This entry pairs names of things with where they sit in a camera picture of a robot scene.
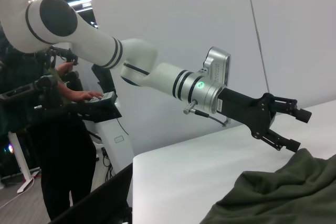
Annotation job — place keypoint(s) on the white desk leg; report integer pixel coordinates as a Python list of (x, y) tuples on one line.
[(21, 166)]

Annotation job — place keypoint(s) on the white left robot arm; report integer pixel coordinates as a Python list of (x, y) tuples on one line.
[(92, 43)]

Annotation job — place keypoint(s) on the black flat panel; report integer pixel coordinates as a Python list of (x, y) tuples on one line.
[(105, 203)]

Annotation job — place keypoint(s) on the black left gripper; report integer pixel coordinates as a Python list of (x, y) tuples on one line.
[(246, 111)]

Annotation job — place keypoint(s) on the glowing computer fan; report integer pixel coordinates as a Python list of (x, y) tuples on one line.
[(5, 149)]

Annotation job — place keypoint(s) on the white console pedestal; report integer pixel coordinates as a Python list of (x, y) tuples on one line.
[(115, 140)]

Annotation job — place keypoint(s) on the person's left hand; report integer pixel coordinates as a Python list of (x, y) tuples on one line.
[(65, 68)]

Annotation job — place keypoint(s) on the black console tray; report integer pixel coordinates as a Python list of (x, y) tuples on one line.
[(105, 111)]

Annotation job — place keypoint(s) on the black upright stand panel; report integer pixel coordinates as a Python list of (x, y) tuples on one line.
[(105, 79)]

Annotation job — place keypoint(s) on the dark green FREE t-shirt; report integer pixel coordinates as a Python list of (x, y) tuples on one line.
[(275, 195)]

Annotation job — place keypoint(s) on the person's right forearm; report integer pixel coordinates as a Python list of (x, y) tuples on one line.
[(69, 93)]

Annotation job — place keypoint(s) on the person in dark clothes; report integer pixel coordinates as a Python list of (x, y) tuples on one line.
[(65, 155)]

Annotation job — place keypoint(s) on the person's right hand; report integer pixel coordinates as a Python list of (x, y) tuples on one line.
[(88, 96)]

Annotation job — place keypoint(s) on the grey keypad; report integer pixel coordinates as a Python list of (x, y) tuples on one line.
[(107, 96)]

